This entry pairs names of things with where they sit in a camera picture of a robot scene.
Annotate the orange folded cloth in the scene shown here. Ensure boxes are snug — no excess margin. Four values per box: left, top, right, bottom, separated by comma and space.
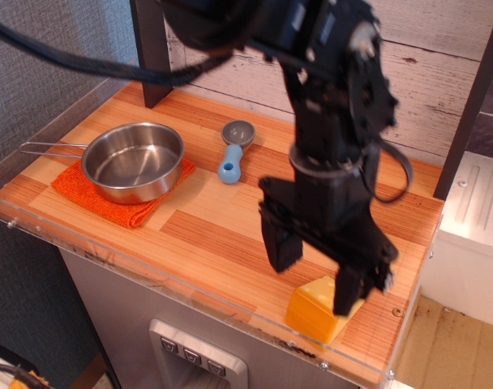
50, 158, 197, 229

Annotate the blue grey toy scoop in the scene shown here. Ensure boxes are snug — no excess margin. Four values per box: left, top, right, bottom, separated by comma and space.
217, 120, 256, 185

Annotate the dark right frame post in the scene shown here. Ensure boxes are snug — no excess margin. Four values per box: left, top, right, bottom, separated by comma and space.
434, 28, 493, 200

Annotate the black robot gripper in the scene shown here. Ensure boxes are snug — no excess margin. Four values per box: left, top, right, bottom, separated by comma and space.
259, 173, 398, 316

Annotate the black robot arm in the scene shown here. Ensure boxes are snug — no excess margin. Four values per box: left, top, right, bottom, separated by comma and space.
163, 1, 397, 316

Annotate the grey toy fridge cabinet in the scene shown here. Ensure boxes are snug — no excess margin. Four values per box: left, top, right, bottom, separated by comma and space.
60, 250, 354, 388

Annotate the clear acrylic table guard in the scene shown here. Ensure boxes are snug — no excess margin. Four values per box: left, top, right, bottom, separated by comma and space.
0, 55, 441, 388

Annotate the silver dispenser panel with buttons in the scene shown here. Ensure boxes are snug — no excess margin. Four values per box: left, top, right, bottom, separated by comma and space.
148, 318, 249, 388

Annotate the dark frame post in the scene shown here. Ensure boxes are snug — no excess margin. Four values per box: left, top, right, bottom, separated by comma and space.
129, 0, 174, 109
434, 28, 493, 200

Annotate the dark left frame post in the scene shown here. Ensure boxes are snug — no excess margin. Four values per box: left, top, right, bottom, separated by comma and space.
129, 0, 174, 109

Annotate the white toy sink counter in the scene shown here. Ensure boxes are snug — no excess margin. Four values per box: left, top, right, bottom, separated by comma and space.
420, 152, 493, 325

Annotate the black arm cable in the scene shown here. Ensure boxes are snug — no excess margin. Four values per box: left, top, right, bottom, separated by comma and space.
0, 14, 235, 88

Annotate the orange black object bottom left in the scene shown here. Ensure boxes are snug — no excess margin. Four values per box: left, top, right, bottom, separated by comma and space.
0, 363, 50, 389

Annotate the stainless steel pot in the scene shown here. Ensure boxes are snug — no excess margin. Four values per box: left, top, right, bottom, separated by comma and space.
18, 122, 185, 205

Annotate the yellow cheese wedge toy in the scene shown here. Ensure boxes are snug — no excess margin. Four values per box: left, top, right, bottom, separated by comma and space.
285, 276, 365, 344

